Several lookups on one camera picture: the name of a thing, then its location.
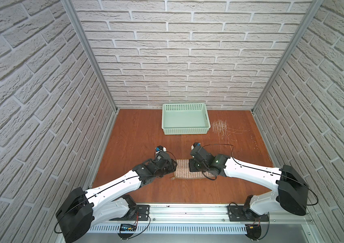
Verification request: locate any left black controller board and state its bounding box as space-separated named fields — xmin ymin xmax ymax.
xmin=119 ymin=223 xmax=137 ymax=233

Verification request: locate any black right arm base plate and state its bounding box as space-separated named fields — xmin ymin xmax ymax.
xmin=227 ymin=204 xmax=269 ymax=222

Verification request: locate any mint green perforated plastic basket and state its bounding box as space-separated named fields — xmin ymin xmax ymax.
xmin=161 ymin=103 xmax=211 ymax=135

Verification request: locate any aluminium corner post right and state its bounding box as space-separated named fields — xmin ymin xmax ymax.
xmin=251 ymin=0 xmax=324 ymax=116

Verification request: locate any aluminium front frame rail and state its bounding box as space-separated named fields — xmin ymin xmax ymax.
xmin=65 ymin=201 xmax=314 ymax=225

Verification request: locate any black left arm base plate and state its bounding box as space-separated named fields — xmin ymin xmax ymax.
xmin=111 ymin=205 xmax=150 ymax=221

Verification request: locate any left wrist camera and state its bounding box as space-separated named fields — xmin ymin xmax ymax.
xmin=155 ymin=145 xmax=167 ymax=153

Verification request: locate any black controller board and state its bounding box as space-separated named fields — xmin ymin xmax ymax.
xmin=245 ymin=224 xmax=262 ymax=241
xmin=119 ymin=223 xmax=137 ymax=233

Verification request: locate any pink striped square dishcloth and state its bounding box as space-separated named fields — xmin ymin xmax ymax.
xmin=171 ymin=160 xmax=215 ymax=180

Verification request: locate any aluminium corner post left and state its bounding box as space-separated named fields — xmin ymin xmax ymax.
xmin=62 ymin=0 xmax=119 ymax=113

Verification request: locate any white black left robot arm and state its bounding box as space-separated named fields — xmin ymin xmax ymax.
xmin=55 ymin=150 xmax=177 ymax=243

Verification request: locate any aluminium corner post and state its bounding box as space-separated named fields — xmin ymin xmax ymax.
xmin=251 ymin=0 xmax=324 ymax=116
xmin=62 ymin=0 xmax=119 ymax=113

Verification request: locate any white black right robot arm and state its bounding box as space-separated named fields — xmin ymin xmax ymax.
xmin=190 ymin=143 xmax=309 ymax=220

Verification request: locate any white slotted cable duct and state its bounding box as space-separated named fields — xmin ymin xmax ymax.
xmin=88 ymin=223 xmax=247 ymax=234

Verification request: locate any right black controller board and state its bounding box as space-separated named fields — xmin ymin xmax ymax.
xmin=245 ymin=224 xmax=262 ymax=241

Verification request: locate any aluminium left base rail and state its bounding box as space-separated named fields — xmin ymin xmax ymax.
xmin=81 ymin=108 xmax=120 ymax=191

